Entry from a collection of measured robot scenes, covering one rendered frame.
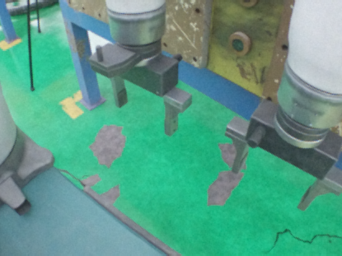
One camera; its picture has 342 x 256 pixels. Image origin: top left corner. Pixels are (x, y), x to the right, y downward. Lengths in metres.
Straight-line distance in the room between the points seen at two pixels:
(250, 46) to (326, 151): 0.31
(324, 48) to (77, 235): 0.36
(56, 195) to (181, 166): 0.94
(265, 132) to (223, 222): 0.83
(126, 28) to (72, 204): 0.26
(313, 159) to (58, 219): 0.35
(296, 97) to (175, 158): 1.06
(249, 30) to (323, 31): 0.35
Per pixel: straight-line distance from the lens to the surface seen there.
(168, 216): 1.18
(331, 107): 0.32
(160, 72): 0.44
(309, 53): 0.28
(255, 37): 0.60
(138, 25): 0.41
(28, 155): 0.46
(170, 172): 1.28
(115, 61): 0.42
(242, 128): 0.44
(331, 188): 0.44
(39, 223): 0.42
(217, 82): 0.77
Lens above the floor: 1.07
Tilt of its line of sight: 47 degrees down
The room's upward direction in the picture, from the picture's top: straight up
